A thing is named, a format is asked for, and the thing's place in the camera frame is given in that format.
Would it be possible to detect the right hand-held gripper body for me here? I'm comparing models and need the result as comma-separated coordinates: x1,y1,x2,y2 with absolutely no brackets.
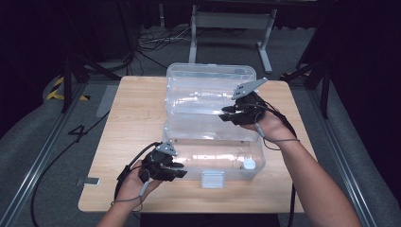
229,77,270,127

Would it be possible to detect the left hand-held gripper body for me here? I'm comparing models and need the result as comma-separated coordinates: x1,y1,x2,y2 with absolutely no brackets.
137,140,179,183

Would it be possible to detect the clear plastic storage box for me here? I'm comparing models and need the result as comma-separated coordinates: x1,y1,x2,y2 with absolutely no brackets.
162,61,268,189

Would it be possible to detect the small white jar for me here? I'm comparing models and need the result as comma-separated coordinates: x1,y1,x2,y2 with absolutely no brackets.
242,157,257,171

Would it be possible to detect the person's left hand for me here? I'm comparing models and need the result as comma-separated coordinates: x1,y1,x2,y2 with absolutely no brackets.
115,159,164,203

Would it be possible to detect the person's right hand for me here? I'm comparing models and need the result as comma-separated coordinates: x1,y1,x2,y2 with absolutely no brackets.
240,108,298,144

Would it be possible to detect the black metal stand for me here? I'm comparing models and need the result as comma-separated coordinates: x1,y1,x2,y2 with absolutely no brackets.
279,61,333,120
61,52,123,114

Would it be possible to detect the yellow black floor tape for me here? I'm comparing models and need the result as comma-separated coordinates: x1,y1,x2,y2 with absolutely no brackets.
45,77,91,102

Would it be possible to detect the grey right wrist strap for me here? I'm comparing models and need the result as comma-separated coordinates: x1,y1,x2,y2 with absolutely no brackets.
253,122,301,152

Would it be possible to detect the grey wrist strap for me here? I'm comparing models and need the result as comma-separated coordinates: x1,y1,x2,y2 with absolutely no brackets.
253,122,301,152
110,180,151,213

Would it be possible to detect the grey left wrist strap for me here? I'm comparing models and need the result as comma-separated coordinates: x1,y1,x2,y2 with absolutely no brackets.
110,180,151,213

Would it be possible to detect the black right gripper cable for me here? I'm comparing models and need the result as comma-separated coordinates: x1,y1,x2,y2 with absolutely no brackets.
256,100,300,227

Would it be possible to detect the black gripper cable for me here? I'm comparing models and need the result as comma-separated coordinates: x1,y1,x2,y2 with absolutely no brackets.
29,111,163,227
256,100,300,227

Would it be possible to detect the grey table bracket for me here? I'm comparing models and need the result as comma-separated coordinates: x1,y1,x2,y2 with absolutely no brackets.
75,176,101,187

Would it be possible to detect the grey metal desk frame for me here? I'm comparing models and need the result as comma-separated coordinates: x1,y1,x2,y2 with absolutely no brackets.
187,4,279,75

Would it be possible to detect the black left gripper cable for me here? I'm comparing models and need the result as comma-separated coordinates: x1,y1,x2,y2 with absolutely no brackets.
29,111,163,227

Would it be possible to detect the tangle of floor cables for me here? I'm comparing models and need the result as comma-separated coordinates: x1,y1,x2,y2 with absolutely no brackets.
134,26,194,71

